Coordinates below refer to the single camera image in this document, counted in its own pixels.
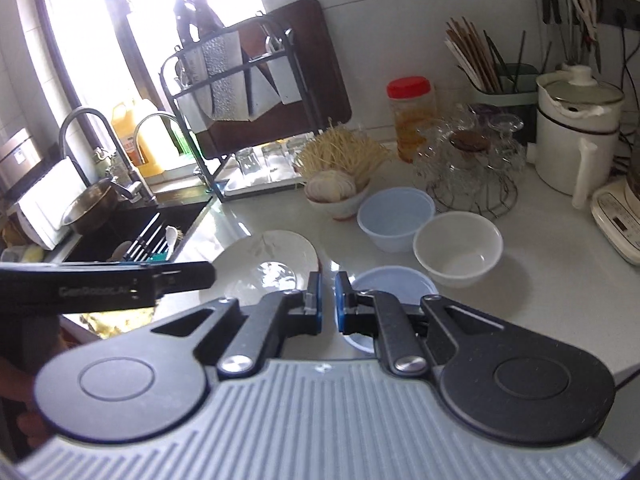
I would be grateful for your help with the small white garlic bowl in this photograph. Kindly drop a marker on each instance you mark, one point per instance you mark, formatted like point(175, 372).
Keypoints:
point(340, 207)

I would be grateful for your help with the green bottle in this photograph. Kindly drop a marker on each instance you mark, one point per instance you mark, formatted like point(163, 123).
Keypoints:
point(181, 140)

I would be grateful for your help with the set of upturned glass cups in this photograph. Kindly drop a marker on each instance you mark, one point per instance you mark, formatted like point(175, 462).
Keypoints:
point(470, 155)

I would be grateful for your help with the yellow detergent jug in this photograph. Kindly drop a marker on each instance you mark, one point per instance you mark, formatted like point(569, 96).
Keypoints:
point(150, 145)

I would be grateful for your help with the yellow dishcloth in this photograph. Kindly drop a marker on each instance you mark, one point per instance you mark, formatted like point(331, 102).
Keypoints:
point(120, 320)

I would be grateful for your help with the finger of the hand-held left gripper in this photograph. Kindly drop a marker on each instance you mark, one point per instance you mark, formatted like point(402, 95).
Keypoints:
point(185, 275)

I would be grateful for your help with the dark brown cutting board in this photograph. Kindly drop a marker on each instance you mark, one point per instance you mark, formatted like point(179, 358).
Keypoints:
point(320, 60)

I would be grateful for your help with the yellow sponge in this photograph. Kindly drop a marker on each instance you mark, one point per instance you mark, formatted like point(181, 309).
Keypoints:
point(32, 254)

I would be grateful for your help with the clear drinking glass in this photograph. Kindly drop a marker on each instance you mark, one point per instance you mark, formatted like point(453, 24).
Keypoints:
point(273, 156)
point(296, 147)
point(246, 162)

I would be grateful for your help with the translucent blue plastic bowl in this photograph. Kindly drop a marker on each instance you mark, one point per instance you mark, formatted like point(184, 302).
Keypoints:
point(400, 280)
point(395, 220)

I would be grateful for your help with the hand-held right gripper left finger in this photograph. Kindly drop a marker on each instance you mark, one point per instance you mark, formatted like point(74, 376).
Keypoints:
point(318, 305)

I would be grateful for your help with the tall dark faucet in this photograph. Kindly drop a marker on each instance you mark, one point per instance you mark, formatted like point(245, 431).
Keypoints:
point(75, 130)

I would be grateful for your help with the white electric cooking pot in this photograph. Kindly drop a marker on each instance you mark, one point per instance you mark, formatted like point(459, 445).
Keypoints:
point(575, 145)

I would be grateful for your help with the person's left hand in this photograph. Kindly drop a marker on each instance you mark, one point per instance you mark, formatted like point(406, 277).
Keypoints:
point(15, 405)

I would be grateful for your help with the bundle of chopsticks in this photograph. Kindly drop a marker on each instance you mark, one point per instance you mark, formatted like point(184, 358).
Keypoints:
point(472, 55)

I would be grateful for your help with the black sink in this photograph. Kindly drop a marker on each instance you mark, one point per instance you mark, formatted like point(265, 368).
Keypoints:
point(100, 247)

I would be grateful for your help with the plain steel cleaver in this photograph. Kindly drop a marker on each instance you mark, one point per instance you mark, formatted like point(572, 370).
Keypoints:
point(192, 65)

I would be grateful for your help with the stainless steel bowl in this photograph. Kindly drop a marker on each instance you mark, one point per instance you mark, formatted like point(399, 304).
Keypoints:
point(92, 207)

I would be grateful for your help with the dark chopstick holder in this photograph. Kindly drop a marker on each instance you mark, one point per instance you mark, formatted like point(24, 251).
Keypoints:
point(515, 85)

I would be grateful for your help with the glass kettle on white base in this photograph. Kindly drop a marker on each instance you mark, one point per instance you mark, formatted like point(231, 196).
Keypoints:
point(617, 220)

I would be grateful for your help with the black dish rack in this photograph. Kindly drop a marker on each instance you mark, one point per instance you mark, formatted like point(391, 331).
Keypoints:
point(214, 190)

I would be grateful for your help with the stainless steel box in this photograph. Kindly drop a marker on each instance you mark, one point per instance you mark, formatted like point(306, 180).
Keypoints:
point(15, 155)

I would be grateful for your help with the chrome gooseneck faucet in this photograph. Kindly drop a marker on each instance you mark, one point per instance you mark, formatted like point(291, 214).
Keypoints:
point(155, 117)

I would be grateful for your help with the red-lidded plastic jar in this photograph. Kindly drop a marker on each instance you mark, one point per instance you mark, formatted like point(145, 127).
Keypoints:
point(411, 120)

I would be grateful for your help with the white plate faint leaf print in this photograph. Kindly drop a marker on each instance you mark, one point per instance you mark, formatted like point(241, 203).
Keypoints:
point(240, 255)

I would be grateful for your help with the black wall socket strip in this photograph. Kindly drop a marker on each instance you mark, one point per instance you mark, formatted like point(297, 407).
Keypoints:
point(620, 7)

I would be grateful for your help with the hanging kitchen utensils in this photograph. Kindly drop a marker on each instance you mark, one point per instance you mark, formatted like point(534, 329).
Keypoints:
point(575, 10)

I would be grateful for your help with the white ceramic bowl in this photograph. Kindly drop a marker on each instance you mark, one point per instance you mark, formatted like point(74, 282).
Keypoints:
point(457, 247)

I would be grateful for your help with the grey kitchen knife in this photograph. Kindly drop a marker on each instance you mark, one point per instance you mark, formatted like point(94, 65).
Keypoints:
point(255, 95)

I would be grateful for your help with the white folded towel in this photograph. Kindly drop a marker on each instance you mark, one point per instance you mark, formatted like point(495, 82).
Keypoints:
point(50, 200)

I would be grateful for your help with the garlic bulb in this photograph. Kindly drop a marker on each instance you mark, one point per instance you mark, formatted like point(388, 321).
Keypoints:
point(330, 187)

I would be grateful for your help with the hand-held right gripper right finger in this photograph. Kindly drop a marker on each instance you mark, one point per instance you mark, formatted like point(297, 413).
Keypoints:
point(340, 305)

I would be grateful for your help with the window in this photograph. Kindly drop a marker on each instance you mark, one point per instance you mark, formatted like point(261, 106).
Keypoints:
point(140, 10)

